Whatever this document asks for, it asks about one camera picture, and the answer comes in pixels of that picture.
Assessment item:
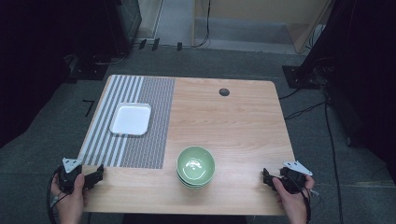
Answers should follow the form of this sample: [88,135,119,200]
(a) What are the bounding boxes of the long black floor cable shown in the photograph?
[322,89,344,224]

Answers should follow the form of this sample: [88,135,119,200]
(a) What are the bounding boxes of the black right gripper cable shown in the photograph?
[288,175,313,224]

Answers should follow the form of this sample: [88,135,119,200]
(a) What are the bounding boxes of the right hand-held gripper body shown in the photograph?
[279,160,314,195]

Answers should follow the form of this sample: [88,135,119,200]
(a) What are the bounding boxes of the green bowl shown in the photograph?
[176,145,217,185]
[177,174,216,189]

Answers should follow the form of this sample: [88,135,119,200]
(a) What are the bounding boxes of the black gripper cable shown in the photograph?
[46,167,68,224]
[288,175,313,224]

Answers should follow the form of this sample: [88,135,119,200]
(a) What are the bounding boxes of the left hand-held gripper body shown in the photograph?
[57,158,84,194]

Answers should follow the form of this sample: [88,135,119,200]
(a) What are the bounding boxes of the person's left hand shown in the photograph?
[50,173,91,224]

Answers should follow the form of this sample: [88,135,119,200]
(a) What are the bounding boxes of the person's right hand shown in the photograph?
[272,175,316,224]

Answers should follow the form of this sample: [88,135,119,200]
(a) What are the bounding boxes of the white square plate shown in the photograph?
[108,102,152,137]

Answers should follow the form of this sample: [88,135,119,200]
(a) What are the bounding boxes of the grey striped placemat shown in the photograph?
[77,74,177,170]

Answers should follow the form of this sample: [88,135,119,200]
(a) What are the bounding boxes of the black cabinet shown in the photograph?
[104,0,143,58]

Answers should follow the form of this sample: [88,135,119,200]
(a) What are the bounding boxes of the black stand base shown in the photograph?
[281,64,322,91]

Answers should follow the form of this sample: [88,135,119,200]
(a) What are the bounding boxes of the black hanging cable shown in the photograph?
[191,0,213,49]

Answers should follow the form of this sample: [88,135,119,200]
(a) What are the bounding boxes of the black curtain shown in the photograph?
[299,0,396,185]
[0,0,108,149]

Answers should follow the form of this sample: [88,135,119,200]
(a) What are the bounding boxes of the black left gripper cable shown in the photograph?
[46,167,68,224]

